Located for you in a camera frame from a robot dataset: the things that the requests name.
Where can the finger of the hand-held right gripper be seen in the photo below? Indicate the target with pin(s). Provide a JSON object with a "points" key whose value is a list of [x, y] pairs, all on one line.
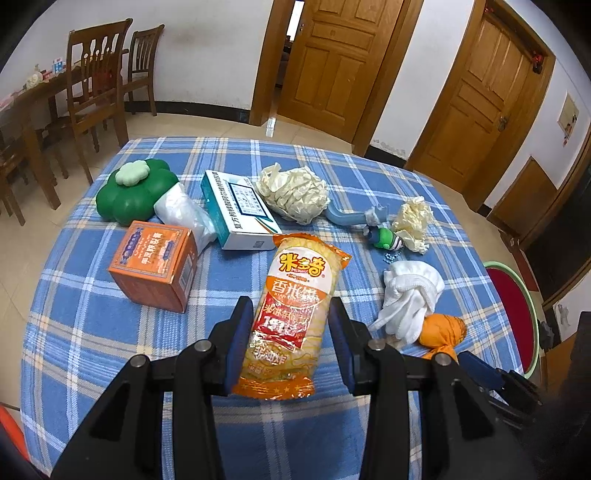
{"points": [[480, 369]]}

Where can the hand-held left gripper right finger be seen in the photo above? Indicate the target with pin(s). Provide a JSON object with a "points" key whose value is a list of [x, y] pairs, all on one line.
{"points": [[340, 337]]}

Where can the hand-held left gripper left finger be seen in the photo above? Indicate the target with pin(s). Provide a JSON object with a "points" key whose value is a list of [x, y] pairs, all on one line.
{"points": [[240, 332]]}

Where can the orange knotted bag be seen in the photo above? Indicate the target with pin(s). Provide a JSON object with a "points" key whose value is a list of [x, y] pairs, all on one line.
{"points": [[443, 330]]}

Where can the orange yellow snack packet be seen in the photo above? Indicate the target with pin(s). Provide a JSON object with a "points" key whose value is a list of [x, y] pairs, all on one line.
{"points": [[295, 295]]}

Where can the red bucket with green rim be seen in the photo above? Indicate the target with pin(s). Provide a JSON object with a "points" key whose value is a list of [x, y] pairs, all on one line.
{"points": [[512, 295]]}

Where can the white cloth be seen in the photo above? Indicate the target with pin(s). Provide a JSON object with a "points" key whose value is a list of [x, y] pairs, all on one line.
{"points": [[411, 295]]}

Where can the orange cardboard box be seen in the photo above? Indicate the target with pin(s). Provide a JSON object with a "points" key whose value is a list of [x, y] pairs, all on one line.
{"points": [[152, 258]]}

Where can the white plastic bag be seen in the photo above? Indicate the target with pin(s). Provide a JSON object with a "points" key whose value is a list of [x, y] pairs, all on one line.
{"points": [[180, 207]]}

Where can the large cream gloves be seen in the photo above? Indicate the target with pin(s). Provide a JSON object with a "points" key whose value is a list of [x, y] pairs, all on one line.
{"points": [[291, 189]]}

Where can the small green toy figure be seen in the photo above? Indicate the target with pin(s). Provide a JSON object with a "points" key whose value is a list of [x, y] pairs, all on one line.
{"points": [[385, 236]]}

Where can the white teal medicine box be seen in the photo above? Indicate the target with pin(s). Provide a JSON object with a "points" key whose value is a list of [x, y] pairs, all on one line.
{"points": [[240, 217]]}

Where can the blue plastic tube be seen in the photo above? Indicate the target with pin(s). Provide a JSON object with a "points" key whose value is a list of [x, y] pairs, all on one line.
{"points": [[341, 218]]}

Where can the blue plaid tablecloth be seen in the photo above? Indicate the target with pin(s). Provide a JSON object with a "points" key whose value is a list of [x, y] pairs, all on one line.
{"points": [[115, 332]]}

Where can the small crumpled cream gloves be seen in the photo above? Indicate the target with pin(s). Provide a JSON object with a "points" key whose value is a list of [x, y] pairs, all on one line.
{"points": [[413, 221]]}

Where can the small wooden cabinet door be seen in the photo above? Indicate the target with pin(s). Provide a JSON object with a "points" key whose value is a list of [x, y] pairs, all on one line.
{"points": [[524, 198]]}

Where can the orange plastic object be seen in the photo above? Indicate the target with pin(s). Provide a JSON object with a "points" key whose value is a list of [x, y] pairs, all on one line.
{"points": [[9, 434]]}

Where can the wooden panel door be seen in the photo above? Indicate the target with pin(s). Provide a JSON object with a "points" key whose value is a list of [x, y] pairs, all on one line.
{"points": [[337, 64], [475, 97]]}

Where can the wooden chair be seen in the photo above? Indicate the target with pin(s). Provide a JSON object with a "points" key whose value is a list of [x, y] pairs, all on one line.
{"points": [[97, 69], [145, 50], [9, 170]]}

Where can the wooden dining table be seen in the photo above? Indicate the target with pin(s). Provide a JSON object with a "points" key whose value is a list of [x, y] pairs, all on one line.
{"points": [[41, 90]]}

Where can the blue white small carton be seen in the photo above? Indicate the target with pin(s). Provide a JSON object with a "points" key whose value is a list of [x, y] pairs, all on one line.
{"points": [[57, 67]]}

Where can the white figurine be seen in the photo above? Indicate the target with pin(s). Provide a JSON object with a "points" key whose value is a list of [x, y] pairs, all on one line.
{"points": [[32, 77]]}

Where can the wooden door frame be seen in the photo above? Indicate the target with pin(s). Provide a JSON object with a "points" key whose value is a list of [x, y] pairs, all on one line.
{"points": [[538, 115], [263, 60]]}

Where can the wall poster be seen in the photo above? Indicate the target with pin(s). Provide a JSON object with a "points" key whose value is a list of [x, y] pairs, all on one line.
{"points": [[568, 115]]}

